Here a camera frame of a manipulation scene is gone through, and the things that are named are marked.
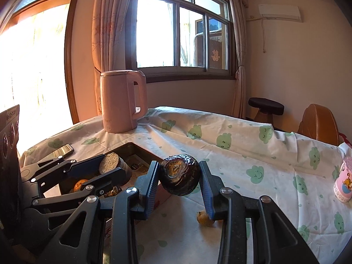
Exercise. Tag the dark spiral-patterned round slice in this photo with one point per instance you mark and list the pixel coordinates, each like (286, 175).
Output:
(178, 176)

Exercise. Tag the brown framed window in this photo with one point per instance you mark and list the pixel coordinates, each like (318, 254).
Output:
(176, 33)

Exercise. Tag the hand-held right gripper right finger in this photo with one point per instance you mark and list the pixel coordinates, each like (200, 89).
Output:
(209, 195)

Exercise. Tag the pink cartoon cup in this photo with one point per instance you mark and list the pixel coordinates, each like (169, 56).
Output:
(343, 183)

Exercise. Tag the beige patterned curtain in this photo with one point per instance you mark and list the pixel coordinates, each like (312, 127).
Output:
(110, 33)

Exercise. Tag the black smartphone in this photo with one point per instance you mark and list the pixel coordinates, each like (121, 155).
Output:
(62, 150)

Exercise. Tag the pink electric kettle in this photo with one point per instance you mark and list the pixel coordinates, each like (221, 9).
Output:
(121, 101)

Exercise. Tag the dark round stool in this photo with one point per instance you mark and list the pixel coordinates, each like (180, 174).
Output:
(265, 106)

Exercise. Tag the dimpled mandarin orange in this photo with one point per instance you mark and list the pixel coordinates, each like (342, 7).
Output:
(81, 184)

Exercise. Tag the pink metal tin box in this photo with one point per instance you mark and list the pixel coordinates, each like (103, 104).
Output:
(137, 154)

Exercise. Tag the glass balcony door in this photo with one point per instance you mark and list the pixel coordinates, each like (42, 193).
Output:
(35, 60)

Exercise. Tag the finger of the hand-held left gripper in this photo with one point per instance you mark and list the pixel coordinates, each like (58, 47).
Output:
(110, 178)
(85, 166)

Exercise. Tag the beige-topped layered round slice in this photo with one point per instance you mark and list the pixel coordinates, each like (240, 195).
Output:
(108, 162)

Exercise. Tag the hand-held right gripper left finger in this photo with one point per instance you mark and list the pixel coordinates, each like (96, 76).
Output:
(151, 189)

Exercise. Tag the white wall pipe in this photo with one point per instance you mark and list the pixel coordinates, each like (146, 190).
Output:
(263, 33)

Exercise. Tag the red paper window decoration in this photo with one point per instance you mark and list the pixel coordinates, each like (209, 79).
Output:
(215, 55)

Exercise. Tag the white air conditioner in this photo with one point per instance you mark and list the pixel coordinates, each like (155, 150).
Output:
(280, 12)

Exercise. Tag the small yellow fruit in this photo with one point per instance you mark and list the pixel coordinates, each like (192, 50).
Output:
(205, 218)

